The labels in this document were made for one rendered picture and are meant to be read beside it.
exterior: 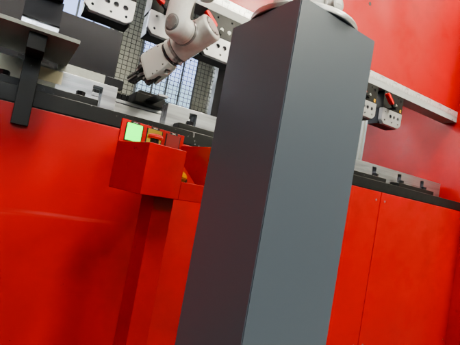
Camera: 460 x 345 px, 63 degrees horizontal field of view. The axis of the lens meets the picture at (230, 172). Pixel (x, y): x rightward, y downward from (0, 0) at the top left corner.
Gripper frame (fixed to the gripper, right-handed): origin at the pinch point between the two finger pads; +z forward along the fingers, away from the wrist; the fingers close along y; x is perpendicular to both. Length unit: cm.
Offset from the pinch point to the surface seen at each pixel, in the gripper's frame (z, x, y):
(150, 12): -12.2, -0.3, 18.9
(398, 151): -62, -178, -18
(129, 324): 7, 15, -74
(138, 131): -7.7, 14.3, -27.3
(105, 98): 8.4, 6.3, -5.5
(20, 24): -2.5, 40.8, -4.4
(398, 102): -72, -113, -8
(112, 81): 5.7, 4.2, 0.1
